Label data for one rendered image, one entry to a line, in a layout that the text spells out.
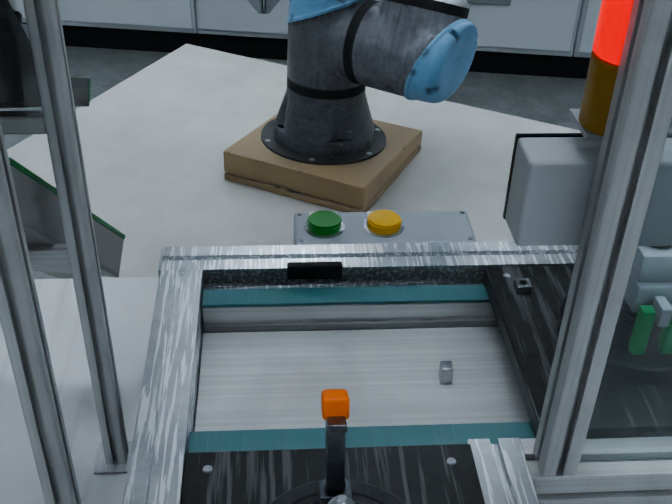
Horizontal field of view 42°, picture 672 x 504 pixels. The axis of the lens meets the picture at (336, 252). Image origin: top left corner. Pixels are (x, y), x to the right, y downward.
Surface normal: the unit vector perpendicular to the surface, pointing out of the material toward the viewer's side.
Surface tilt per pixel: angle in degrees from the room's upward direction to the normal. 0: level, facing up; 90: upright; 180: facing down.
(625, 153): 90
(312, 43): 86
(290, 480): 0
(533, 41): 90
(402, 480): 0
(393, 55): 74
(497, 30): 90
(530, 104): 0
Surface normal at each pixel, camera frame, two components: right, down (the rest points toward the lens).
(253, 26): -0.10, 0.57
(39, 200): 0.99, 0.08
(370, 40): -0.47, 0.05
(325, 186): -0.43, 0.50
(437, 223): 0.03, -0.82
